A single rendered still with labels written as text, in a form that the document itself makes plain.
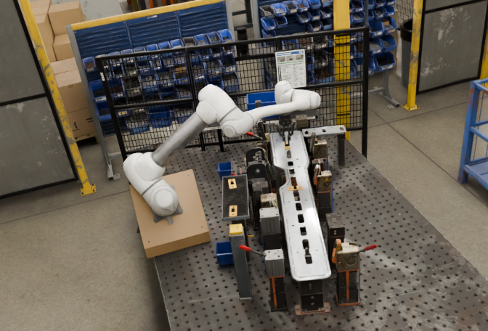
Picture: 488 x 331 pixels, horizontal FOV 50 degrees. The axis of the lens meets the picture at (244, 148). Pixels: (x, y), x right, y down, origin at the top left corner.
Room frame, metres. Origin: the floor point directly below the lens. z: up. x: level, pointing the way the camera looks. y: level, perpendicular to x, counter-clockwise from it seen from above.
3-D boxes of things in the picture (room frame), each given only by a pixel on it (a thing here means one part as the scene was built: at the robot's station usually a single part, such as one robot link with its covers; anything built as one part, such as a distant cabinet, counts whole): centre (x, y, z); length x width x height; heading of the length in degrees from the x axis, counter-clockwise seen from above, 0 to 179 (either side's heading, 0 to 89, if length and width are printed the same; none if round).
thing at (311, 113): (3.36, -0.10, 1.02); 0.90 x 0.22 x 0.03; 88
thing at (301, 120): (3.19, -0.42, 0.88); 0.08 x 0.08 x 0.36; 88
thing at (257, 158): (2.56, -0.06, 0.94); 0.18 x 0.13 x 0.49; 178
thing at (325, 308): (1.82, -0.24, 0.84); 0.18 x 0.06 x 0.29; 88
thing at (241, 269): (1.98, 0.09, 0.92); 0.08 x 0.08 x 0.44; 88
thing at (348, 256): (1.86, -0.43, 0.88); 0.15 x 0.11 x 0.36; 88
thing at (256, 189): (2.37, -0.05, 0.90); 0.05 x 0.05 x 0.40; 88
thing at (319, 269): (2.43, -0.27, 1.00); 1.38 x 0.22 x 0.02; 178
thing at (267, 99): (3.36, -0.21, 1.10); 0.30 x 0.17 x 0.13; 86
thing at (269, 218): (2.13, -0.09, 0.90); 0.13 x 0.10 x 0.41; 88
